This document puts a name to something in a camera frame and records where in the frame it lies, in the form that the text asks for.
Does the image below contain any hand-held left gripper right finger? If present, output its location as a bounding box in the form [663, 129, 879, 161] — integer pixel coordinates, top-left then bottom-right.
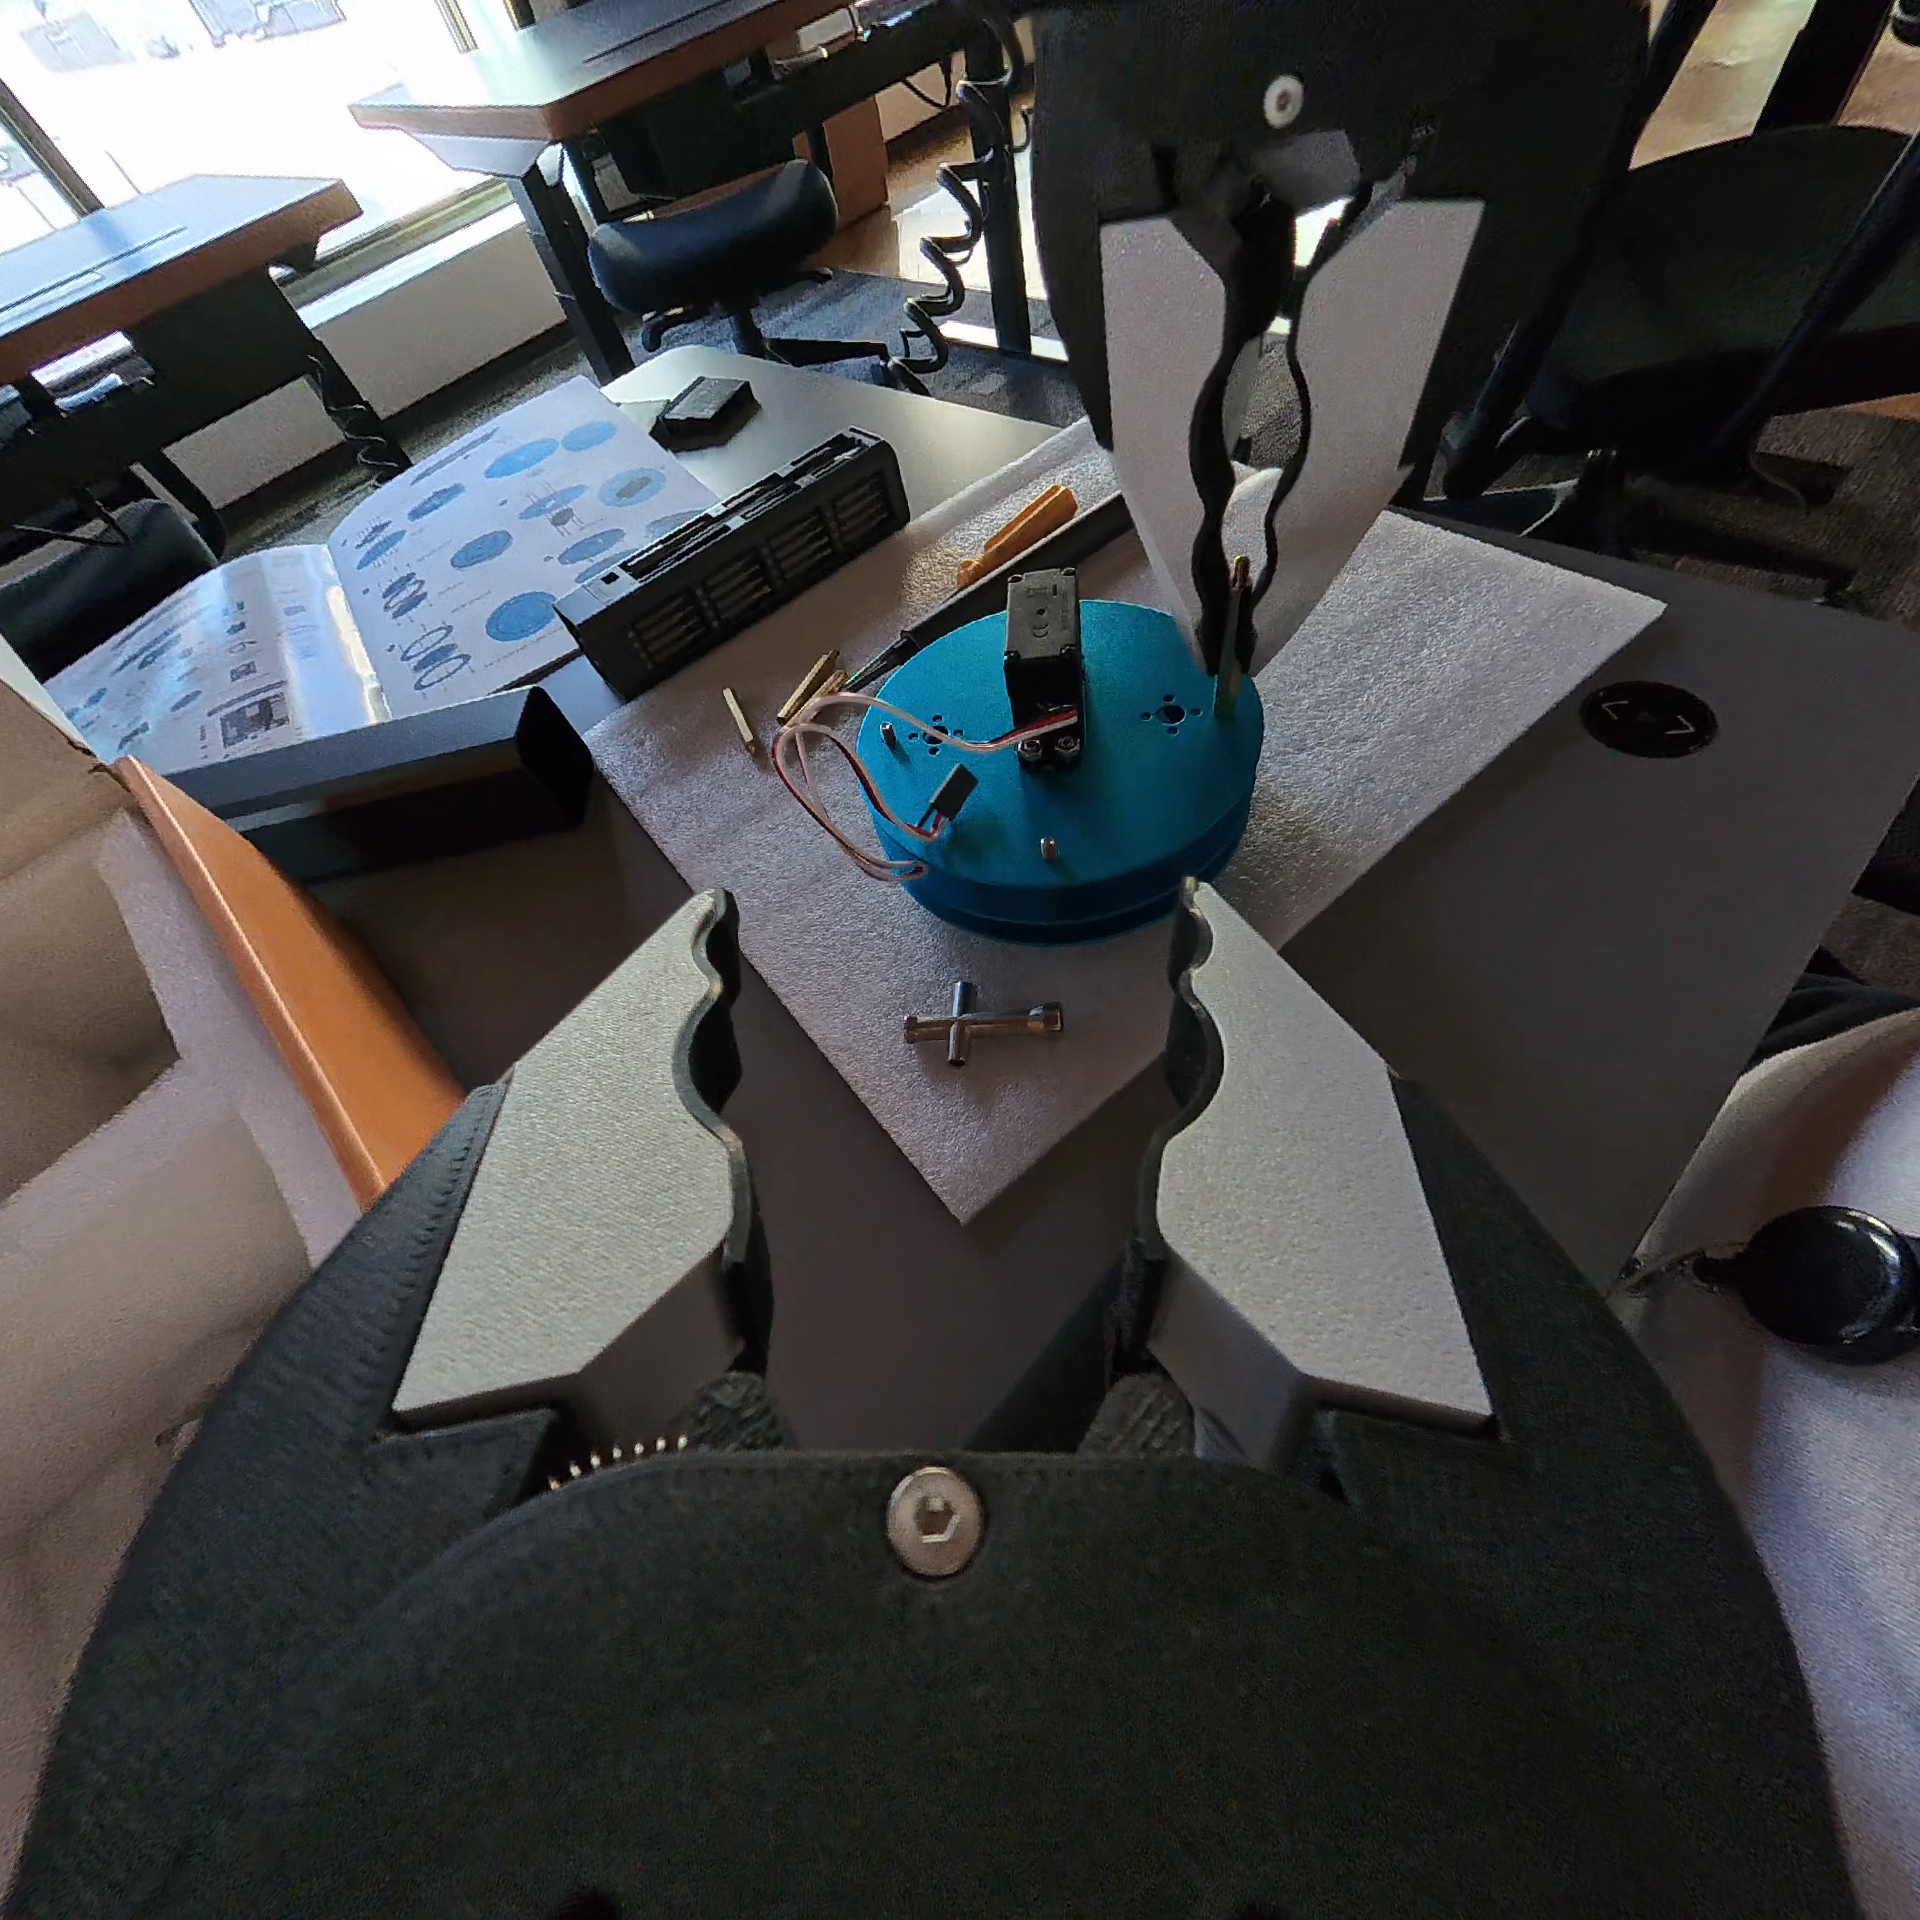
[1132, 878, 1500, 1470]

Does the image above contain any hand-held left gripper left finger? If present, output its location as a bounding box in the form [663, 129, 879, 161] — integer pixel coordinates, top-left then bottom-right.
[392, 887, 777, 1432]

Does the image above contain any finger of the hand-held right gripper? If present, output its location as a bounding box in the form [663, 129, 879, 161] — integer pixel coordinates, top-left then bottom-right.
[1241, 191, 1491, 677]
[1100, 201, 1292, 673]

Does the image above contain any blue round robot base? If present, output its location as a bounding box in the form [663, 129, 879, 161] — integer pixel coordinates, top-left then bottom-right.
[853, 596, 1268, 943]

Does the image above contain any round desk control button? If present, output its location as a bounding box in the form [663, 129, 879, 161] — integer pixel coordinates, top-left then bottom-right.
[1577, 679, 1720, 761]

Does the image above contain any wooden top standing desk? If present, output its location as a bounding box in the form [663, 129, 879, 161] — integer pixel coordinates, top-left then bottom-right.
[0, 171, 413, 528]
[347, 0, 1039, 377]

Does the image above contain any black precision screwdriver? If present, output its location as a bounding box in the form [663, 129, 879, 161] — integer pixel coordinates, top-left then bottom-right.
[833, 492, 1135, 693]

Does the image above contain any white foam sheet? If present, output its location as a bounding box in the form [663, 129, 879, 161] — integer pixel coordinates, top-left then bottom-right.
[576, 415, 1671, 1230]

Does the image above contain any black servo motor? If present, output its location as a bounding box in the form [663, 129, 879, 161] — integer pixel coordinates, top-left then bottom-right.
[997, 568, 1089, 775]

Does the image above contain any black office chair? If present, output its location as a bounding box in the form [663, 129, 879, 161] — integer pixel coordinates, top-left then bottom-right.
[1440, 118, 1920, 495]

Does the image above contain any metal cross socket wrench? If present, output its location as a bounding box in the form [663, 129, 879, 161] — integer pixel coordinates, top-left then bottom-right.
[903, 982, 1071, 1070]

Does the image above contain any orange cardboard box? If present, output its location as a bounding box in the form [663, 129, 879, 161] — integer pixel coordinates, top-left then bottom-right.
[0, 645, 472, 1800]

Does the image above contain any blue office chair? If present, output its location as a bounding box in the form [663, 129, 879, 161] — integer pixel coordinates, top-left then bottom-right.
[585, 157, 842, 361]

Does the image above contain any small black box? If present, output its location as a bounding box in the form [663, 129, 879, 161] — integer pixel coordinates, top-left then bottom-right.
[648, 375, 759, 453]

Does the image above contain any black screwdriver bit case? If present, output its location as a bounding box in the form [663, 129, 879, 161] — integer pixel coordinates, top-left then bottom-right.
[551, 428, 914, 700]

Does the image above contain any dark rectangular case sleeve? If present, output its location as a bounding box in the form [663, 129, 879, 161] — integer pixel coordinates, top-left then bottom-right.
[151, 687, 595, 887]

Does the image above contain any black badge reel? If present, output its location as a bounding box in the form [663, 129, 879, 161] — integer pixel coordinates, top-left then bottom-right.
[1696, 1204, 1920, 1367]

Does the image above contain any instruction manual with blue pictures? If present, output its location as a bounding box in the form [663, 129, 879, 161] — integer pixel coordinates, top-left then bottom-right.
[42, 375, 722, 768]

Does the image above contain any large glass window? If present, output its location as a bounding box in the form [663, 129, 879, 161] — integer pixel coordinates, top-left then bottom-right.
[0, 0, 528, 255]

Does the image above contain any orange handled screwdriver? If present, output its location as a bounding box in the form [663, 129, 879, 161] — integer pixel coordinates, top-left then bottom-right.
[959, 483, 1081, 588]

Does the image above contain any black cable spine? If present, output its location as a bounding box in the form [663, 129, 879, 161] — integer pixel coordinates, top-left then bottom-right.
[293, 335, 413, 483]
[891, 60, 1039, 400]

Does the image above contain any red white servo cable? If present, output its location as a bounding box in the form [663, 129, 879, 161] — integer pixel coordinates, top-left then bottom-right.
[768, 703, 1081, 879]

